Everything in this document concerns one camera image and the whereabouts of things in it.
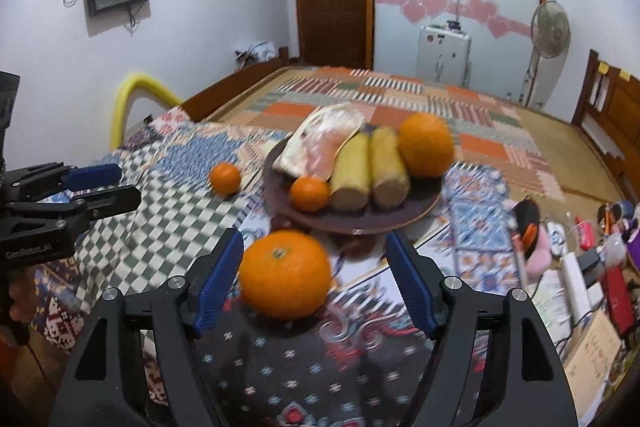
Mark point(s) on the large round orange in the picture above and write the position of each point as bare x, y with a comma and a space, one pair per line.
426, 145

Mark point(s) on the dark purple plate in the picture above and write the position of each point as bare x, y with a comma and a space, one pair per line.
421, 201

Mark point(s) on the large pomelo segment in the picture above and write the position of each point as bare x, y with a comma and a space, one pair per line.
313, 147

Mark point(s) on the person left hand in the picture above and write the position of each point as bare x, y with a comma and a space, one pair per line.
23, 293

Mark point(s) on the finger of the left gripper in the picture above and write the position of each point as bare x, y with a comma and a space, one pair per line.
72, 217
80, 176

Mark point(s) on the clothes pile by door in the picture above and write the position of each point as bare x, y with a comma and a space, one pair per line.
256, 53

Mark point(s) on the wooden bed headboard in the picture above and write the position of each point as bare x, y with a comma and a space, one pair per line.
607, 113

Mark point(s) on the patterned patchwork cloth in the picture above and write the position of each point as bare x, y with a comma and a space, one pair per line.
326, 318

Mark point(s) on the striped patchwork blanket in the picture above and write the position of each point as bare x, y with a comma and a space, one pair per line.
481, 128

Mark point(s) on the black orange pouch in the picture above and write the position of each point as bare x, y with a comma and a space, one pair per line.
527, 215

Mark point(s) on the standing electric fan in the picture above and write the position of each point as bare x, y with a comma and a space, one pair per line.
550, 35

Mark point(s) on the white appliance box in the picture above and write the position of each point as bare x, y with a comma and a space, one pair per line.
444, 54

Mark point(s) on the pink plush toy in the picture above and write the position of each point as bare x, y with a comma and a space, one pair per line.
540, 261

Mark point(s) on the yellow foam tube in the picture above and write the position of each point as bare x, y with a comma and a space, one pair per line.
136, 83

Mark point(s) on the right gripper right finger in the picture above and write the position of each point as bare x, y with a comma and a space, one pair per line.
524, 383

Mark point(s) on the large orange with stem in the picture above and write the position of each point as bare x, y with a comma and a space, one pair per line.
286, 275

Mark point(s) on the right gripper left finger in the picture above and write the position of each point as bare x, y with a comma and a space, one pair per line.
104, 382

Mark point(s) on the small tangerine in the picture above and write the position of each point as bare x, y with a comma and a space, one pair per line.
225, 179
309, 194

